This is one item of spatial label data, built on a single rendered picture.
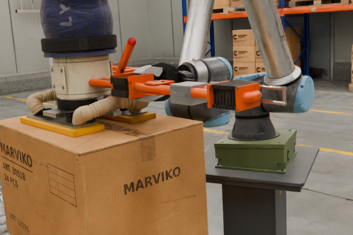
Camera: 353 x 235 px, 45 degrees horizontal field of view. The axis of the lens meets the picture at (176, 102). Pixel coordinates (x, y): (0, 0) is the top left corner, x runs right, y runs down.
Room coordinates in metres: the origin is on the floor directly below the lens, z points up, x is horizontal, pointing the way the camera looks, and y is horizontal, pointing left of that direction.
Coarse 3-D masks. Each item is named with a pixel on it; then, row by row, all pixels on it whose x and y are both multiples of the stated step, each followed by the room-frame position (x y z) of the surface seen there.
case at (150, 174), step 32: (0, 128) 1.35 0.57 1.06; (32, 128) 1.26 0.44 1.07; (128, 128) 1.18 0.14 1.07; (160, 128) 1.16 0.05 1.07; (192, 128) 1.19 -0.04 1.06; (0, 160) 1.39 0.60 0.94; (32, 160) 1.17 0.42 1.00; (64, 160) 1.02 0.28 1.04; (96, 160) 0.98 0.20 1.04; (128, 160) 1.04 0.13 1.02; (160, 160) 1.11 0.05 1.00; (192, 160) 1.18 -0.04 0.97; (32, 192) 1.20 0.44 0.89; (64, 192) 1.03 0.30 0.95; (96, 192) 0.98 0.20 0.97; (128, 192) 1.03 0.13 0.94; (160, 192) 1.10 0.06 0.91; (192, 192) 1.18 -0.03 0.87; (32, 224) 1.22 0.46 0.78; (64, 224) 1.05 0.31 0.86; (96, 224) 0.97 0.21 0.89; (128, 224) 1.03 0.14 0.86; (160, 224) 1.10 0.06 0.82; (192, 224) 1.17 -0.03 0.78
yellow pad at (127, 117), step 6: (126, 114) 1.28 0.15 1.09; (132, 114) 1.27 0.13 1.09; (138, 114) 1.29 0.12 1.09; (144, 114) 1.28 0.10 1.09; (150, 114) 1.29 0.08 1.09; (114, 120) 1.30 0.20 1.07; (120, 120) 1.27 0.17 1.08; (126, 120) 1.25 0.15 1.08; (132, 120) 1.24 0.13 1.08; (138, 120) 1.26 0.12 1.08; (144, 120) 1.27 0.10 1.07
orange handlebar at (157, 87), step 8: (128, 72) 1.49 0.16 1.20; (96, 80) 1.23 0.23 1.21; (104, 80) 1.20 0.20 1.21; (160, 80) 1.09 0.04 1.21; (168, 80) 1.08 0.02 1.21; (136, 88) 1.09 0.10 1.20; (144, 88) 1.06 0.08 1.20; (152, 88) 1.04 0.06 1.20; (160, 88) 1.02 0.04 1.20; (168, 88) 1.00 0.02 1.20; (192, 96) 0.94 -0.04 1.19; (200, 96) 0.92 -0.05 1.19; (248, 96) 0.84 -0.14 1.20; (256, 96) 0.84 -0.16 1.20
